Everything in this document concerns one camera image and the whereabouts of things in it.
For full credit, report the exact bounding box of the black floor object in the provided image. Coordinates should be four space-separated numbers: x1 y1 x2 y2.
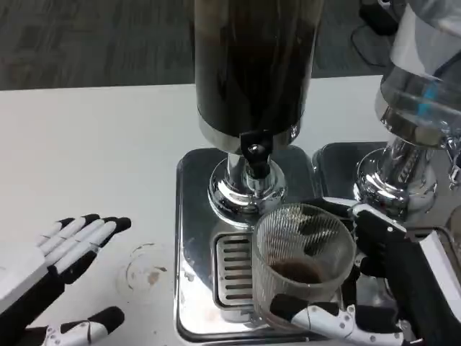
358 0 401 35

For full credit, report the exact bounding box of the black dispenser tap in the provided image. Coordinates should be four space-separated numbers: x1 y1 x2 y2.
239 130 273 203

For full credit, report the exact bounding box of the chrome dispenser tap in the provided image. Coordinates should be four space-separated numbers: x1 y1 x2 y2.
444 135 461 190

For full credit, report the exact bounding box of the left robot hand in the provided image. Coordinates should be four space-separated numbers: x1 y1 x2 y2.
0 213 133 346

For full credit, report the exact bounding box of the black cable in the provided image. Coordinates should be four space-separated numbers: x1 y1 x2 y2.
351 25 393 68

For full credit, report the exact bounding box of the clear drink dispenser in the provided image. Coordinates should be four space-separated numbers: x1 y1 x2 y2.
312 0 461 260

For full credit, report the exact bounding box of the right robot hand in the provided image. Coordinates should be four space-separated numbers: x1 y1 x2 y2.
269 197 461 346

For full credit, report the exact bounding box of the clear ribbed glass cup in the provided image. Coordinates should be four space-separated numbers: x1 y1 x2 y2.
251 203 358 331

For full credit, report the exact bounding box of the dark drink dispenser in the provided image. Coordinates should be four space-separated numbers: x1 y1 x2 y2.
175 0 343 342

